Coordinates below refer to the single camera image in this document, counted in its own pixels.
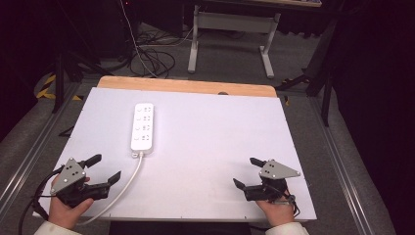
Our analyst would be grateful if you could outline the white power strip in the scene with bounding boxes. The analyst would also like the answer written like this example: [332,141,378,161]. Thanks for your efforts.
[130,102,156,157]

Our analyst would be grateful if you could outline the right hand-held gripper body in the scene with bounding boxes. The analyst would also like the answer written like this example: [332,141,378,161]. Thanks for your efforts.
[244,159,301,202]

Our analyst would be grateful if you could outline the wooden table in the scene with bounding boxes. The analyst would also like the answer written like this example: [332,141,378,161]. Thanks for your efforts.
[96,75,278,99]

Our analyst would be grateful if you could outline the white board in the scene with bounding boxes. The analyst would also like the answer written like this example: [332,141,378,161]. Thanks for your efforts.
[32,86,318,223]

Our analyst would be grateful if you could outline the aluminium floor rail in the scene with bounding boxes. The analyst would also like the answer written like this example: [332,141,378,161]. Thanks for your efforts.
[308,95,371,235]
[0,81,83,212]

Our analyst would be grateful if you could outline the black tripod stand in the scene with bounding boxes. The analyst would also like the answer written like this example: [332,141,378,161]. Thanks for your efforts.
[51,0,115,115]

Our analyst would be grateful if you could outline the thin white floor cable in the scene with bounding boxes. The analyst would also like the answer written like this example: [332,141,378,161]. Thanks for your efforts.
[118,0,159,78]

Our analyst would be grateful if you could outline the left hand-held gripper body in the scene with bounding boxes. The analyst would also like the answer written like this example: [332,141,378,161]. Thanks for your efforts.
[50,158,111,209]

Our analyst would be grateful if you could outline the white power strip cable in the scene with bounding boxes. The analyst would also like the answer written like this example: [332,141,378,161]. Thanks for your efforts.
[76,151,145,226]

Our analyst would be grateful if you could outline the person's right hand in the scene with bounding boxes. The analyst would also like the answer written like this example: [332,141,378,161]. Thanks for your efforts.
[255,195,297,228]

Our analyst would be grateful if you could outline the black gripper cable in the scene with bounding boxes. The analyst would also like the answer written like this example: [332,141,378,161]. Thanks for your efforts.
[18,165,67,235]
[277,192,301,218]

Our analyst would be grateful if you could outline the tangle of black floor cables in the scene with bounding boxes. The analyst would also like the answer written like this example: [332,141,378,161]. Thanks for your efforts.
[129,28,177,79]

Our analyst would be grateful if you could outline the person's left hand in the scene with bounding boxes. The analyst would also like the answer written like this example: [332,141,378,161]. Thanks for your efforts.
[48,174,95,230]

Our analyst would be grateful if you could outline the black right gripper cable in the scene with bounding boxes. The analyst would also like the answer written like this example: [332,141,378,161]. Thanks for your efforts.
[277,192,301,218]

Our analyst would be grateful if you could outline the white metal desk frame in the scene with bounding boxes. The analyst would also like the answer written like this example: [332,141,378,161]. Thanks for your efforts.
[187,4,282,79]

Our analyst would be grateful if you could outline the black metal stand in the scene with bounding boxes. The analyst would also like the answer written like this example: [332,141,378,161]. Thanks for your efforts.
[274,18,339,127]

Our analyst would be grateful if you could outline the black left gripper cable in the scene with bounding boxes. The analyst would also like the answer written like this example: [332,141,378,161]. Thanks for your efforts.
[18,165,67,235]

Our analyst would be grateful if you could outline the yellow black hazard tape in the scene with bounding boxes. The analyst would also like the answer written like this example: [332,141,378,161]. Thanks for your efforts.
[34,73,83,102]

